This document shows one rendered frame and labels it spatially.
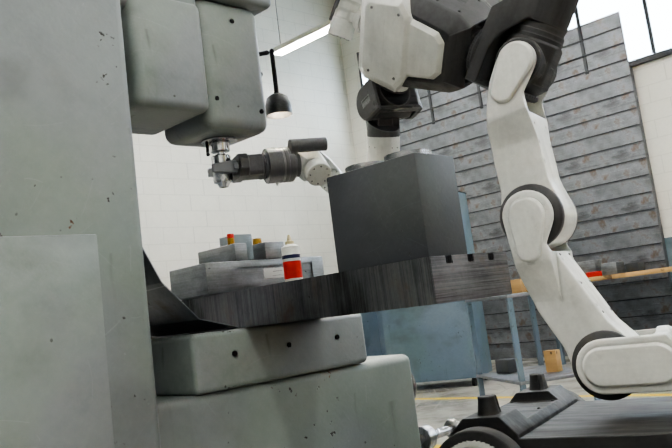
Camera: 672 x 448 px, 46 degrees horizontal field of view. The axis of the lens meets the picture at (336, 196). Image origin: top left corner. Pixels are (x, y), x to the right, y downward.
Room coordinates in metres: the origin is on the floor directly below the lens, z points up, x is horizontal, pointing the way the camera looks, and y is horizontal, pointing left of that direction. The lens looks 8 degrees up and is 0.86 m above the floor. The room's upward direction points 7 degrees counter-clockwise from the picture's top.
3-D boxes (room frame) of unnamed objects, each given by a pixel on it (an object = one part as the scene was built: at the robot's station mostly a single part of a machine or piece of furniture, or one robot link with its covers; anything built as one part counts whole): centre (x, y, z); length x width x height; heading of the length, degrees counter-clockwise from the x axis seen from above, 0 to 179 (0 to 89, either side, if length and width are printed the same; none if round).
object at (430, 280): (1.85, 0.22, 0.89); 1.24 x 0.23 x 0.08; 45
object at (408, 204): (1.49, -0.11, 1.03); 0.22 x 0.12 x 0.20; 47
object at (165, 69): (1.76, 0.41, 1.47); 0.24 x 0.19 x 0.26; 45
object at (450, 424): (2.18, -0.20, 0.51); 0.22 x 0.06 x 0.06; 135
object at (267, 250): (1.92, 0.21, 1.02); 0.15 x 0.06 x 0.04; 44
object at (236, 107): (1.90, 0.27, 1.47); 0.21 x 0.19 x 0.32; 45
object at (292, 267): (1.75, 0.12, 0.99); 0.04 x 0.04 x 0.11
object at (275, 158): (1.93, 0.18, 1.23); 0.13 x 0.12 x 0.10; 20
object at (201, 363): (1.90, 0.27, 0.79); 0.50 x 0.35 x 0.12; 135
